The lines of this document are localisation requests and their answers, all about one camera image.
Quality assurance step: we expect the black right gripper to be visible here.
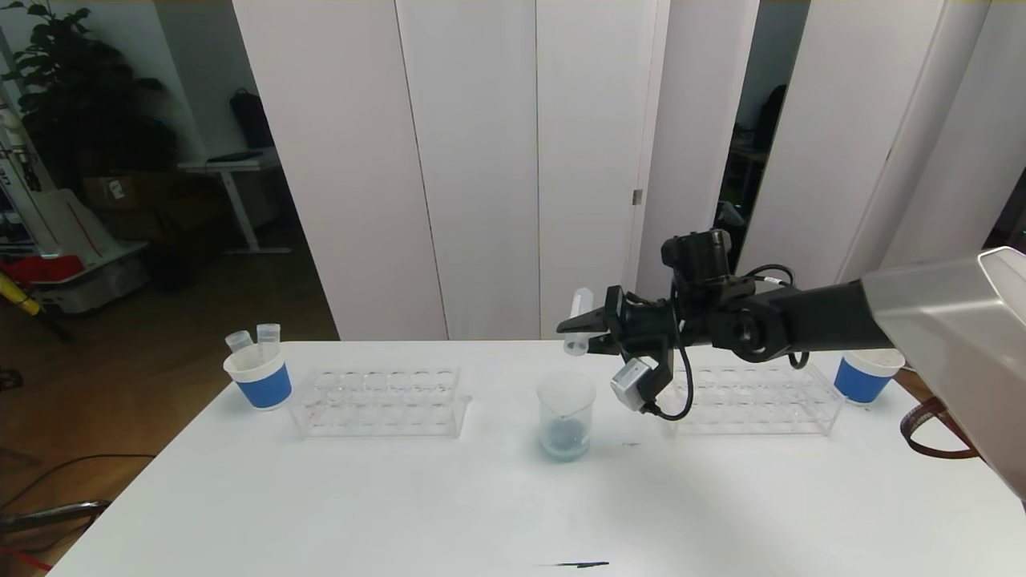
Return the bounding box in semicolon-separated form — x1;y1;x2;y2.
555;284;675;360

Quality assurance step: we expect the test tube with pale liquid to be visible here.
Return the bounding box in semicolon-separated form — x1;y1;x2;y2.
563;288;596;357

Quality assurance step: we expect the clear glass beaker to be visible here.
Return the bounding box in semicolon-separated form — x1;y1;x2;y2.
536;372;596;462

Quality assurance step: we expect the clear plastic test tube rack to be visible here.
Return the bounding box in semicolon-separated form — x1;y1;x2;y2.
290;365;472;438
657;365;844;436

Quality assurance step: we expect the blue white paper cup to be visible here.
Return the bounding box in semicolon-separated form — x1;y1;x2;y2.
834;348;906;405
224;343;294;411

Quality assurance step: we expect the white office desk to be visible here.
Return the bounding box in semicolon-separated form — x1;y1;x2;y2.
179;149;293;256

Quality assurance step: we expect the black backpack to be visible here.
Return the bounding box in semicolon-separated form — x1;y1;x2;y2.
229;89;277;151

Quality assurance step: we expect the brown cardboard box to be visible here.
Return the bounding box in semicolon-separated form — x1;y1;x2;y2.
84;171;233;240

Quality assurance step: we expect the white machine housing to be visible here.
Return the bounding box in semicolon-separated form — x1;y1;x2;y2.
32;191;151;315

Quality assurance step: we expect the grey metal floor leg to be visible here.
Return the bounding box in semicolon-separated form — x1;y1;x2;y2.
0;501;113;531

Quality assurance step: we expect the dark green potted plant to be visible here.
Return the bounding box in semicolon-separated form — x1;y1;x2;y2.
0;0;181;197

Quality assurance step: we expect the white printed column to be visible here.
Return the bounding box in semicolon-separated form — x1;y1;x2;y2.
0;28;65;259

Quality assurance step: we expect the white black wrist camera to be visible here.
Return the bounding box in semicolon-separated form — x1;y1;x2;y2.
610;357;655;413

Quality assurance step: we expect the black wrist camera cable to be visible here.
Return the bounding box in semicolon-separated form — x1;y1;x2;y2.
644;309;695;422

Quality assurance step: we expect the dark arm cable loop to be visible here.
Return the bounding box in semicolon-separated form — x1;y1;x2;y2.
899;397;980;460

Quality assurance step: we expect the black floor cable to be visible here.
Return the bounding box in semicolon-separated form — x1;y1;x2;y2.
0;454;157;514

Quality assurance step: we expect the yellow handled tool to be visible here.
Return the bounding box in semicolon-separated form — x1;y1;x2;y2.
0;271;45;317

